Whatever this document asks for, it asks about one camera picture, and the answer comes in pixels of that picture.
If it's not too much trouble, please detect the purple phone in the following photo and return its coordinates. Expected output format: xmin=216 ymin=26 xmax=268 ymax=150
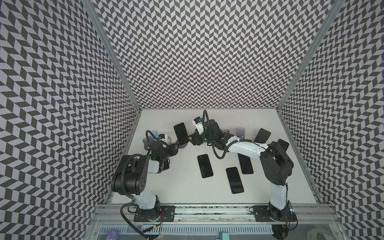
xmin=238 ymin=154 xmax=254 ymax=175

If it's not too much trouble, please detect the purple round stand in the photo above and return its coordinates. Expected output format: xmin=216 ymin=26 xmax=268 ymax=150
xmin=143 ymin=137 xmax=153 ymax=151
xmin=176 ymin=143 xmax=188 ymax=149
xmin=236 ymin=128 xmax=246 ymax=139

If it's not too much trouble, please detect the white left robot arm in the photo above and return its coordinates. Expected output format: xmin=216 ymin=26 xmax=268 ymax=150
xmin=111 ymin=130 xmax=180 ymax=222

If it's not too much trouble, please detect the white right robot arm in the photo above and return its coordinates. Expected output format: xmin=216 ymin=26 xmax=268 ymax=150
xmin=189 ymin=110 xmax=295 ymax=223

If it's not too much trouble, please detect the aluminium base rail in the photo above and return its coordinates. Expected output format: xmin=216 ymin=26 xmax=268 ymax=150
xmin=89 ymin=203 xmax=340 ymax=236

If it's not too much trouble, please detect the aluminium corner post left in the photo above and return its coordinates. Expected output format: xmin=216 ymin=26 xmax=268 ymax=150
xmin=82 ymin=0 xmax=141 ymax=112

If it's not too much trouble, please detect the aluminium corner post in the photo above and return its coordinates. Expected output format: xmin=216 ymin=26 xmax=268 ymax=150
xmin=82 ymin=0 xmax=141 ymax=112
xmin=277 ymin=0 xmax=346 ymax=113

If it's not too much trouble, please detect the aluminium corner post right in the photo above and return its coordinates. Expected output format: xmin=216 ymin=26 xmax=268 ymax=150
xmin=277 ymin=0 xmax=346 ymax=113

